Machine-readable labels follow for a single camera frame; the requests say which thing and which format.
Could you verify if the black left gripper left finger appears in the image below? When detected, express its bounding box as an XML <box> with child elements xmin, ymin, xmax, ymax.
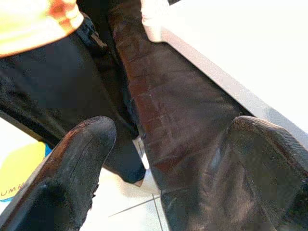
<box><xmin>0</xmin><ymin>115</ymin><xmax>118</xmax><ymax>231</ymax></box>

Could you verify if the white plastic table top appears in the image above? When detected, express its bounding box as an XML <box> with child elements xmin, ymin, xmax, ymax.
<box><xmin>141</xmin><ymin>0</ymin><xmax>308</xmax><ymax>175</ymax></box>

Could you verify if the yellow bin with blue band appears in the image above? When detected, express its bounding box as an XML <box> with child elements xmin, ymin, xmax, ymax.
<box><xmin>0</xmin><ymin>141</ymin><xmax>52</xmax><ymax>202</ymax></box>

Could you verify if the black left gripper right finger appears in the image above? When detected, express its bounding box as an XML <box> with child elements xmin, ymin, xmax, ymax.
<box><xmin>222</xmin><ymin>115</ymin><xmax>308</xmax><ymax>231</ymax></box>

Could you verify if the black plastic cover sheet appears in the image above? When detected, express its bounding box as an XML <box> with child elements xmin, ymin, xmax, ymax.
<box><xmin>105</xmin><ymin>0</ymin><xmax>308</xmax><ymax>231</ymax></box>

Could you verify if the person in dark trousers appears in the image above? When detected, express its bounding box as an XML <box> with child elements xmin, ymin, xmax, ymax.
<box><xmin>0</xmin><ymin>0</ymin><xmax>161</xmax><ymax>195</ymax></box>

